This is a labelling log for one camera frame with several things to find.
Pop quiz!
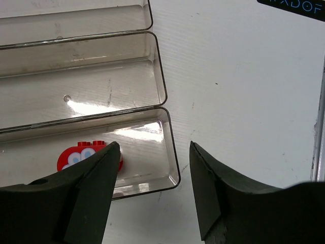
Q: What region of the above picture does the middle clear plastic container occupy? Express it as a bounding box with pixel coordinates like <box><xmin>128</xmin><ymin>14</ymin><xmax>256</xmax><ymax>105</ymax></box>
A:
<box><xmin>1</xmin><ymin>32</ymin><xmax>168</xmax><ymax>130</ymax></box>

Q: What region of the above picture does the right blue table label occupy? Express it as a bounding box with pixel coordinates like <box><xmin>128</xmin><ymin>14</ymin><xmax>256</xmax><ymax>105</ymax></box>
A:
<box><xmin>257</xmin><ymin>0</ymin><xmax>325</xmax><ymax>22</ymax></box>

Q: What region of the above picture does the near clear plastic container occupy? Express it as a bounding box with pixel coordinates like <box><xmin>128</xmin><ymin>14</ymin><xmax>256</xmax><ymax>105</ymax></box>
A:
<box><xmin>1</xmin><ymin>107</ymin><xmax>180</xmax><ymax>199</ymax></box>

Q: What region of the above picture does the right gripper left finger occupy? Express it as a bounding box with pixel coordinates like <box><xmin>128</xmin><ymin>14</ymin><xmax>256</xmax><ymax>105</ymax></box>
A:
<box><xmin>1</xmin><ymin>142</ymin><xmax>120</xmax><ymax>243</ymax></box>

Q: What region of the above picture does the red rounded flower lego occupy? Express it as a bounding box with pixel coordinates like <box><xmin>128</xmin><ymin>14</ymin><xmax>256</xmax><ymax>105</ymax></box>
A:
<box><xmin>56</xmin><ymin>140</ymin><xmax>107</xmax><ymax>171</ymax></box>

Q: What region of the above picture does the clear plastic container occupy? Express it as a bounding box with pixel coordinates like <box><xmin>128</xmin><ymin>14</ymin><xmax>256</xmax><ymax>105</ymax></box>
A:
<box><xmin>1</xmin><ymin>32</ymin><xmax>168</xmax><ymax>130</ymax></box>
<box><xmin>1</xmin><ymin>1</ymin><xmax>153</xmax><ymax>48</ymax></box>
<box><xmin>1</xmin><ymin>107</ymin><xmax>180</xmax><ymax>199</ymax></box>

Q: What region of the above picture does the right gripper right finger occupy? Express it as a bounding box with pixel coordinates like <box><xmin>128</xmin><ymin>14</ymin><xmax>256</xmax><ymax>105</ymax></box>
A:
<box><xmin>189</xmin><ymin>142</ymin><xmax>324</xmax><ymax>243</ymax></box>

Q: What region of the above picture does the aluminium table rail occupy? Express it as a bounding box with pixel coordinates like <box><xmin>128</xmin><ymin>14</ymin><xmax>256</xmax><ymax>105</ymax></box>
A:
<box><xmin>311</xmin><ymin>68</ymin><xmax>324</xmax><ymax>181</ymax></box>

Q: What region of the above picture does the far clear plastic container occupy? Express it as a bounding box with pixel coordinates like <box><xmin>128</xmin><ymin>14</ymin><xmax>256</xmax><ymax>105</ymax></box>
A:
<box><xmin>1</xmin><ymin>1</ymin><xmax>153</xmax><ymax>48</ymax></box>

